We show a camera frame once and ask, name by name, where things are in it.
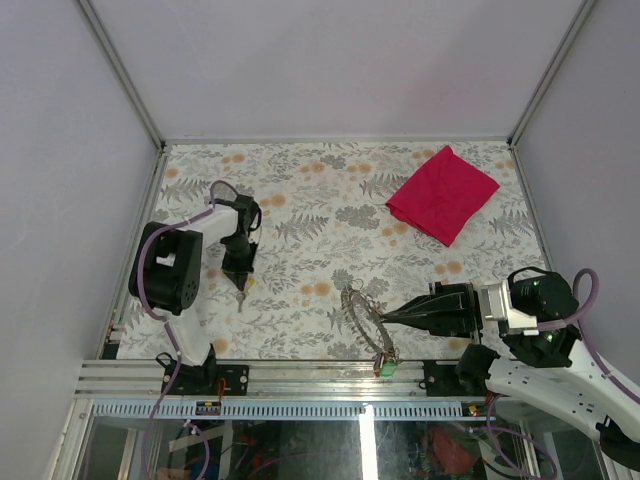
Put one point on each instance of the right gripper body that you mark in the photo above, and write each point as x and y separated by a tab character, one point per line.
474	300

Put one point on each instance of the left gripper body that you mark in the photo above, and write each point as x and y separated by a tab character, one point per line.
240	253

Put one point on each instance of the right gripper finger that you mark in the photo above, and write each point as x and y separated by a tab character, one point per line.
433	305
434	324

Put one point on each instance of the metal ring key organizer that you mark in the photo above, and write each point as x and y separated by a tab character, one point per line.
364	314

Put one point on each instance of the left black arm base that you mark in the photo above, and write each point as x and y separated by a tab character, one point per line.
210	378

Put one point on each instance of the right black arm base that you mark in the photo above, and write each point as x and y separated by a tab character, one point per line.
467	377

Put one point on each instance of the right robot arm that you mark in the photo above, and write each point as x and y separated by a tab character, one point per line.
526	343

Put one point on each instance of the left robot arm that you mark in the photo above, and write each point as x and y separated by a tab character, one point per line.
166	273

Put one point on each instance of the green key tag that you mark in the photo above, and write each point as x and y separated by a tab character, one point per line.
387	369

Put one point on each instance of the magenta folded cloth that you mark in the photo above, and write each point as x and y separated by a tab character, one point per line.
442	196

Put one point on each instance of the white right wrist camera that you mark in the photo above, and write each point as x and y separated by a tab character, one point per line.
497	309

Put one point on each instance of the aluminium front rail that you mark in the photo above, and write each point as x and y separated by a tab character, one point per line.
286	390

